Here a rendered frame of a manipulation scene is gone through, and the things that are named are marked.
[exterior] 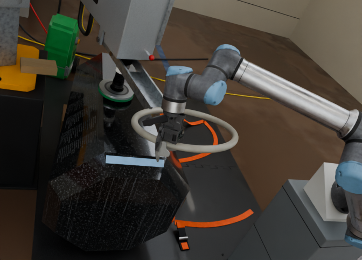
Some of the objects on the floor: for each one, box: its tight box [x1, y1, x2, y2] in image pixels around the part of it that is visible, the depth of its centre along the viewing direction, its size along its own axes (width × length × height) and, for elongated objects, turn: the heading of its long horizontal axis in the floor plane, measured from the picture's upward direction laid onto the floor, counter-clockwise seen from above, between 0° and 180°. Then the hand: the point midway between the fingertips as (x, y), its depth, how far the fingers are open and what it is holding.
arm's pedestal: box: [221, 179, 362, 260], centre depth 207 cm, size 50×50×85 cm
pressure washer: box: [44, 0, 80, 80], centre depth 329 cm, size 35×35×87 cm
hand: (159, 155), depth 133 cm, fingers closed on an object, 5 cm apart
